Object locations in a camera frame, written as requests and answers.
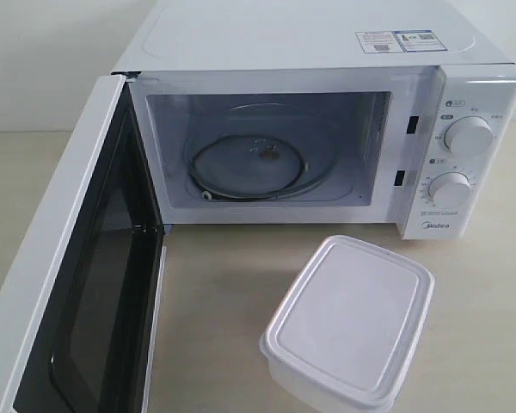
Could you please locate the white Midea microwave oven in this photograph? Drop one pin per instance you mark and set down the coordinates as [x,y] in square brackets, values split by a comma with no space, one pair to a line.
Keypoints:
[391,110]

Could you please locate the glass turntable plate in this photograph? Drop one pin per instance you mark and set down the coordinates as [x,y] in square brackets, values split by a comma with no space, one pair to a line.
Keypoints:
[260,151]

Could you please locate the lower white timer knob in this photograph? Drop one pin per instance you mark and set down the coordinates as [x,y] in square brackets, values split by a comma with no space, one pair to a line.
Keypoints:
[451,189]

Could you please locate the blue label sticker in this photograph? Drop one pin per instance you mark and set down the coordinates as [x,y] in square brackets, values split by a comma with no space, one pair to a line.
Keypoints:
[419,41]

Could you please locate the upper white power knob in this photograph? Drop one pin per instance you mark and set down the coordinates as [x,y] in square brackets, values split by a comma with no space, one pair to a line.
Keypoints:
[469,137]

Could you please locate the white plastic lidded container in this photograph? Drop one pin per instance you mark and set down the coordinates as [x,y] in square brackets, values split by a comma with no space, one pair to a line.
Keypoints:
[345,334]

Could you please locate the white label sticker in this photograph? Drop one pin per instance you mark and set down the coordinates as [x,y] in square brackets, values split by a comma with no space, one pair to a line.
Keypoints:
[379,42]

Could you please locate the white microwave door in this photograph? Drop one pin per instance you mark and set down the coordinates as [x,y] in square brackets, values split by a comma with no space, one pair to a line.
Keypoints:
[79,305]

